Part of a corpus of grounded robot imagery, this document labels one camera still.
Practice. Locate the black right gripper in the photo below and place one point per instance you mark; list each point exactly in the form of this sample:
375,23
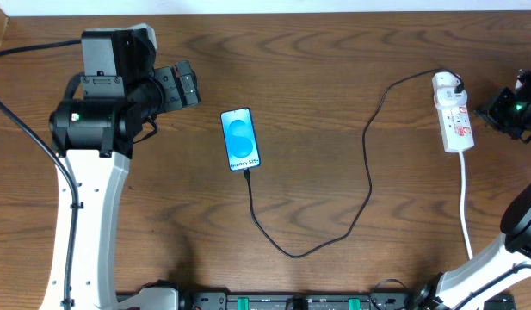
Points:
499,110

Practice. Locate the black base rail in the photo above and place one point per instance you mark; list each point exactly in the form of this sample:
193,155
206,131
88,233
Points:
224,301

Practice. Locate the white power strip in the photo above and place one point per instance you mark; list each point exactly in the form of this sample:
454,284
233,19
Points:
456,129

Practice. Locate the blue Galaxy smartphone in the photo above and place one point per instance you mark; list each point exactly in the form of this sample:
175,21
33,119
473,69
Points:
240,139

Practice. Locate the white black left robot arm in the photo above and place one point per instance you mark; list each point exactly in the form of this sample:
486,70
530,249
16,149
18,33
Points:
94,129

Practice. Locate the white USB charger plug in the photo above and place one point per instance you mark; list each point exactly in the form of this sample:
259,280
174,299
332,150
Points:
449,90

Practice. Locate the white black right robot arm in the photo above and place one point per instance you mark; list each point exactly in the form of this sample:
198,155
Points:
507,260

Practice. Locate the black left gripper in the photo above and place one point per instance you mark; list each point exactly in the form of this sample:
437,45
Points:
171,89

